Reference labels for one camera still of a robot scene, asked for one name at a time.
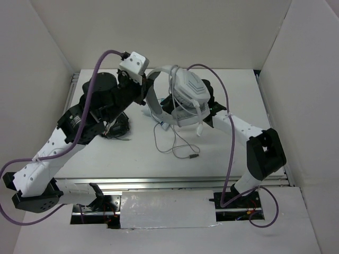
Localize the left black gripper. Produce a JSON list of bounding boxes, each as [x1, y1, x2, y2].
[[103, 67, 153, 123]]

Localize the white gaming headphones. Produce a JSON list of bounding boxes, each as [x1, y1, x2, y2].
[[146, 65, 210, 136]]

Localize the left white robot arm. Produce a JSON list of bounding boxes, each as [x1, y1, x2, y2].
[[3, 68, 151, 213]]

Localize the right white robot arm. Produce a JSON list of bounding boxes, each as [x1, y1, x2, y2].
[[147, 78, 287, 207]]

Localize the teal cat-ear headphones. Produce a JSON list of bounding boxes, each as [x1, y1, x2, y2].
[[141, 106, 170, 131]]

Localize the black headphones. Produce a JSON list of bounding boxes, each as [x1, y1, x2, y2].
[[101, 112, 130, 139]]

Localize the silver foil sheet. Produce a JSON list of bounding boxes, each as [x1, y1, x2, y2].
[[120, 190, 217, 229]]

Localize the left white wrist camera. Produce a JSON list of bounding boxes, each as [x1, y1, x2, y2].
[[119, 51, 149, 85]]

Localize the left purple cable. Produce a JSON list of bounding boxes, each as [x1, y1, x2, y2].
[[0, 49, 129, 225]]

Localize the purple cable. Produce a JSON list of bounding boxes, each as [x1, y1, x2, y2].
[[186, 63, 280, 229], [0, 49, 129, 225]]

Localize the aluminium rail frame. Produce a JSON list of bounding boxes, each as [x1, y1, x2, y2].
[[55, 69, 295, 228]]

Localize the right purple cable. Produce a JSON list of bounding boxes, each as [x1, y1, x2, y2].
[[186, 63, 280, 229]]

